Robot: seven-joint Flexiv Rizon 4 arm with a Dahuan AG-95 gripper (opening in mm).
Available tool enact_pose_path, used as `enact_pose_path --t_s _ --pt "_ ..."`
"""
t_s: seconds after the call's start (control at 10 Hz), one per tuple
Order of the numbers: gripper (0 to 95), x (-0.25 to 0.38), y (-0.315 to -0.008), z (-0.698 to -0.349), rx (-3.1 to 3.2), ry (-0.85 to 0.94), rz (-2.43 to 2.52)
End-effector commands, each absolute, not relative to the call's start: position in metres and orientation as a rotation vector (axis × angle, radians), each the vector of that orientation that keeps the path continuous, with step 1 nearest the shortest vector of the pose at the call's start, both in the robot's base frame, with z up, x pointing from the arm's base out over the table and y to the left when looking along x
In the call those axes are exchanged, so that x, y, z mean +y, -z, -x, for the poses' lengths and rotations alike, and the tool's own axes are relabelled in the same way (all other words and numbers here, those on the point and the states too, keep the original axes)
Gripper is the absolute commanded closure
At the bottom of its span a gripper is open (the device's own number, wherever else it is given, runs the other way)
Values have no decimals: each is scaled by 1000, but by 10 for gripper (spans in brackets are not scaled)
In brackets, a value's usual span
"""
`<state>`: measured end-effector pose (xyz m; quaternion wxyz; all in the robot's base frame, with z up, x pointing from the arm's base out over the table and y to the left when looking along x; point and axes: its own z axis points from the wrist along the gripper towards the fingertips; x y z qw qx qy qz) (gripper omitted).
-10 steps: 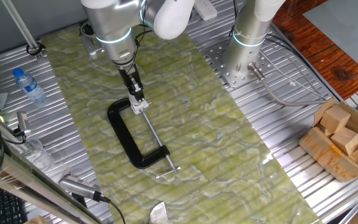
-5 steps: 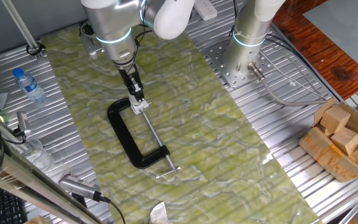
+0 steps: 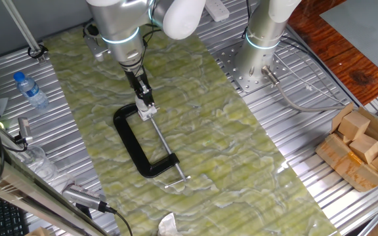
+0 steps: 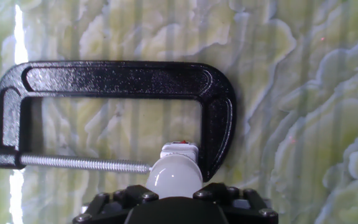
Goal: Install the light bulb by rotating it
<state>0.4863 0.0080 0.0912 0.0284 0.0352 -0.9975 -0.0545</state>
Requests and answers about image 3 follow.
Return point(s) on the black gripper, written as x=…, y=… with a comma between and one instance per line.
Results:
x=137, y=80

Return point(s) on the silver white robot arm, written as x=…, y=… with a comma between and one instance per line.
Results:
x=117, y=23

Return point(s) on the white lamp socket adapter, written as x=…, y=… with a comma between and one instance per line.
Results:
x=148, y=115

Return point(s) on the black C-clamp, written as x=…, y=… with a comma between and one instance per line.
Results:
x=133, y=147

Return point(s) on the green marble pattern mat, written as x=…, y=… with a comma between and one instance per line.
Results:
x=225, y=147

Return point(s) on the clear water bottle blue label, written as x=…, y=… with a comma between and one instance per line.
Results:
x=31, y=90

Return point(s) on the white power strip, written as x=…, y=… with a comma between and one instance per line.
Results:
x=218, y=10

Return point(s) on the empty clear plastic cup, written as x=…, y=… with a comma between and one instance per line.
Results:
x=39, y=164

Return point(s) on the crumpled white tissue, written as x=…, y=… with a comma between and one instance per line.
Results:
x=169, y=226

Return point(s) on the thin metal pole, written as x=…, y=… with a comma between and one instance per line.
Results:
x=24, y=29

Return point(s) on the small tan cardboard box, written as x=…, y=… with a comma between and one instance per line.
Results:
x=38, y=232

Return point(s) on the brown wooden desk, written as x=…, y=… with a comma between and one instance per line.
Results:
x=340, y=65

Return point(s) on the large brown cardboard box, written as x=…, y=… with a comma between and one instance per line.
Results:
x=346, y=167

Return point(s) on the grey building baseplate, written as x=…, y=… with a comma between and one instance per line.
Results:
x=363, y=29

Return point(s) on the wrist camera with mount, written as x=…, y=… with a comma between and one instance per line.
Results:
x=95, y=49

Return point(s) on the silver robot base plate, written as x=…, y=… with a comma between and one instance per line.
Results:
x=241, y=83

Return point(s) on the ribbed silver camera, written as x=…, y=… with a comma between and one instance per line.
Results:
x=84, y=196

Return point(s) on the small silver camera on mount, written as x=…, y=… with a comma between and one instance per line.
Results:
x=24, y=129

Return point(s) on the aluminium frame beam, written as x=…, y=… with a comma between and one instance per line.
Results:
x=28, y=193

